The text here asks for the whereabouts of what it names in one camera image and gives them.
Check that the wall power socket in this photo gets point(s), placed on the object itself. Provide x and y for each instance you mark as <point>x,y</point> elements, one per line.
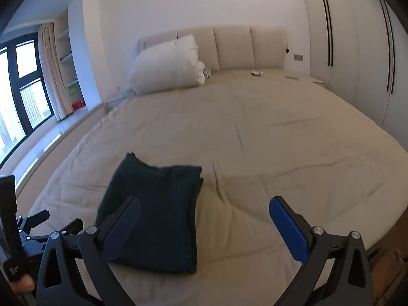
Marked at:
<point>298,57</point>

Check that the dark green knit garment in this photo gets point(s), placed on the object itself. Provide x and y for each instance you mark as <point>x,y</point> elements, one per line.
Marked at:
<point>164,238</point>

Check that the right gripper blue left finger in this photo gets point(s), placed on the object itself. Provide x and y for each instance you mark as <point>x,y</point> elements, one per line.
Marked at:
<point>75,269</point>

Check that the striped black white cloth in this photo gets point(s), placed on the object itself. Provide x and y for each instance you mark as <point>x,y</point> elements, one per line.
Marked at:
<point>207,72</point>

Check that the white wall shelf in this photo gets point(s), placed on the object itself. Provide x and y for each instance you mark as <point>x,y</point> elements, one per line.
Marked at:
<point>65,58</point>

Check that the beige bed sheet mattress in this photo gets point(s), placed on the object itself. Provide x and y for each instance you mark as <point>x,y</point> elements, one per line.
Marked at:
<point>255,138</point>

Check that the beige padded headboard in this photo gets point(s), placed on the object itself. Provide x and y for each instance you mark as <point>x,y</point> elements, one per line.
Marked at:
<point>231,47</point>

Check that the white wardrobe with handles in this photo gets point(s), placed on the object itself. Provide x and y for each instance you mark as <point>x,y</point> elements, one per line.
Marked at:
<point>359,51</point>

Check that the small white object on bed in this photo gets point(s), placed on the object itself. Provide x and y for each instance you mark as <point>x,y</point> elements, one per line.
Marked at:
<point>257,73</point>

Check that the black framed window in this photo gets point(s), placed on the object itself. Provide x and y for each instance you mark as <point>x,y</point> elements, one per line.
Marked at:
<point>25,104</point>

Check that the white pillow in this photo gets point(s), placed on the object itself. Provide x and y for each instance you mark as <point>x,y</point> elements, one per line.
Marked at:
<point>168,66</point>

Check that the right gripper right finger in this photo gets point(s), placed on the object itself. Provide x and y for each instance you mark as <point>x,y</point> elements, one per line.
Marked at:
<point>334,269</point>

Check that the red box on shelf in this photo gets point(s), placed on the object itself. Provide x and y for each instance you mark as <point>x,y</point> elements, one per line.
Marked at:
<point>78,105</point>

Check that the beige curtain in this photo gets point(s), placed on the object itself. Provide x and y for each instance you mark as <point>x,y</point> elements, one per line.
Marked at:
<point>56,90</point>

